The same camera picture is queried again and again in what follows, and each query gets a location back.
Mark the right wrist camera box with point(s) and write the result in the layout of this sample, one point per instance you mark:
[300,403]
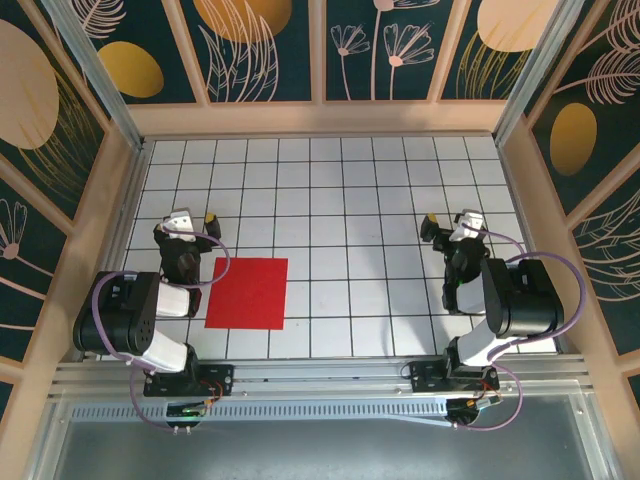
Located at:
[469,220]

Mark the aluminium frame post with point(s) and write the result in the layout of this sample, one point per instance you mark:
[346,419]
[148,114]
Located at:
[537,75]
[102,85]

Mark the grey metal sheet panel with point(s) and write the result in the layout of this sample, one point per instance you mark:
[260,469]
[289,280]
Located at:
[320,450]

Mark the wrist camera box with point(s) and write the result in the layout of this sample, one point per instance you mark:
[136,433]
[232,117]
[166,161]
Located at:
[177,222]
[469,220]

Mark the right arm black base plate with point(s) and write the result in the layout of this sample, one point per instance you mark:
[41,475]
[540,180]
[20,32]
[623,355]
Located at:
[425,377]

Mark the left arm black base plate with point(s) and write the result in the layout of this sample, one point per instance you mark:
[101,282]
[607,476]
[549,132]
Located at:
[220,375]

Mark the small controller circuit board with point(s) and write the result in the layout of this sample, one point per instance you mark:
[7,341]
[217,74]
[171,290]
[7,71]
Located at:
[185,411]
[472,406]

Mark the aluminium mounting rail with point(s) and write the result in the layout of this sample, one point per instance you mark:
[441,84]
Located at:
[320,372]

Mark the aluminium side rail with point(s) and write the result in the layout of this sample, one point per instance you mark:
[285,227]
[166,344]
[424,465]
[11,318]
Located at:
[120,240]

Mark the red cloth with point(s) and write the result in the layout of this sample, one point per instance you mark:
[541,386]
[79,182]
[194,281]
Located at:
[247,295]

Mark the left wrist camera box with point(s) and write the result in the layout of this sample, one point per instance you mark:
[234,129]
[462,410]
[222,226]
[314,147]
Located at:
[177,222]

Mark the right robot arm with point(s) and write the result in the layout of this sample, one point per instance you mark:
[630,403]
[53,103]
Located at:
[525,305]

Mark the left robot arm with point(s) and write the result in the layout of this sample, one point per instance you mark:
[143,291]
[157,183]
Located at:
[120,325]

